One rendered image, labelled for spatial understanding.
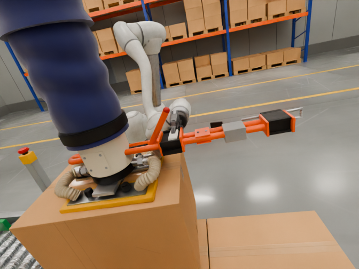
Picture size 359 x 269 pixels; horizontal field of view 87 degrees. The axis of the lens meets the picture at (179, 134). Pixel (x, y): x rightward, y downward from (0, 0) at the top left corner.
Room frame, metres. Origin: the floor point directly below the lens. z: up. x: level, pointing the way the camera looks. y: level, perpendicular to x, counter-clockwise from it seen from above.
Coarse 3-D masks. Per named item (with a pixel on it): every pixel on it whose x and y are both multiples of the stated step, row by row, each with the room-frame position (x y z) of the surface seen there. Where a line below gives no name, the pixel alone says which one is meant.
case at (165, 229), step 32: (160, 192) 0.51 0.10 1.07; (192, 192) 0.80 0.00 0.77; (32, 224) 0.50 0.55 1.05; (64, 224) 0.48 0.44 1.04; (96, 224) 0.47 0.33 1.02; (128, 224) 0.46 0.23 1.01; (160, 224) 0.45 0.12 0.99; (192, 224) 0.55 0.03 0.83; (64, 256) 0.49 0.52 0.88; (96, 256) 0.48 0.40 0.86; (128, 256) 0.46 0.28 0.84; (160, 256) 0.45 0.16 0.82; (192, 256) 0.44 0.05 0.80
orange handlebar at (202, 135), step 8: (256, 120) 0.58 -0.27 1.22; (208, 128) 0.60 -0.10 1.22; (216, 128) 0.60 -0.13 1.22; (248, 128) 0.54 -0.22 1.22; (256, 128) 0.53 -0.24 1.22; (264, 128) 0.53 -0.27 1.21; (184, 136) 0.61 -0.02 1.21; (192, 136) 0.60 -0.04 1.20; (200, 136) 0.56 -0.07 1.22; (208, 136) 0.56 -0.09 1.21; (216, 136) 0.55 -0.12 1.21; (224, 136) 0.55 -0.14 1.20; (136, 144) 0.63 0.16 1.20; (152, 144) 0.60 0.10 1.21; (184, 144) 0.57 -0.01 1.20; (128, 152) 0.60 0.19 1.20; (136, 152) 0.59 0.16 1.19; (72, 160) 0.63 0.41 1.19; (80, 160) 0.62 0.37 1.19
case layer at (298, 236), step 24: (240, 216) 0.77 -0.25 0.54; (264, 216) 0.74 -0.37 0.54; (288, 216) 0.70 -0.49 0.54; (312, 216) 0.67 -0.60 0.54; (216, 240) 0.66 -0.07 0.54; (240, 240) 0.63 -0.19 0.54; (264, 240) 0.60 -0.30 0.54; (288, 240) 0.58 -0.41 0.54; (312, 240) 0.56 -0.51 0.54; (216, 264) 0.54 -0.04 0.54; (240, 264) 0.52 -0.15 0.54; (264, 264) 0.50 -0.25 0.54; (288, 264) 0.48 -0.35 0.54; (312, 264) 0.46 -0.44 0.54; (336, 264) 0.44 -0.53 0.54
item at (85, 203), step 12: (156, 180) 0.55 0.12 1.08; (84, 192) 0.55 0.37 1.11; (120, 192) 0.53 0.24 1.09; (132, 192) 0.51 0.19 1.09; (144, 192) 0.50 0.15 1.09; (72, 204) 0.53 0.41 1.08; (84, 204) 0.52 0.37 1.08; (96, 204) 0.50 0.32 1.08; (108, 204) 0.49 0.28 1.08; (120, 204) 0.49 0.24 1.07
